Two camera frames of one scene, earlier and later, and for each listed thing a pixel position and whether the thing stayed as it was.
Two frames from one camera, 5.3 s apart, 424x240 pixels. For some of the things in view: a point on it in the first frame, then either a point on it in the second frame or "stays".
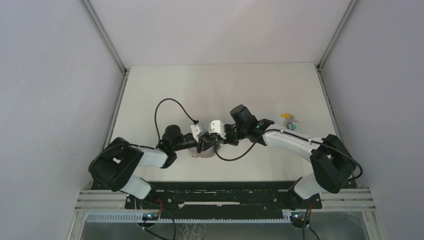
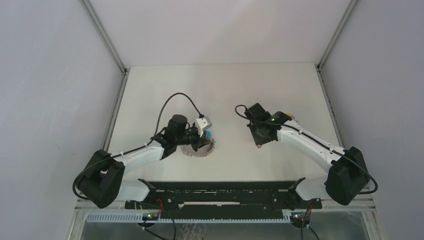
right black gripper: x=228 y=140 → x=259 y=141
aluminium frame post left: x=112 y=51 stays
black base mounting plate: x=223 y=196 stays
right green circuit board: x=301 y=217 stays
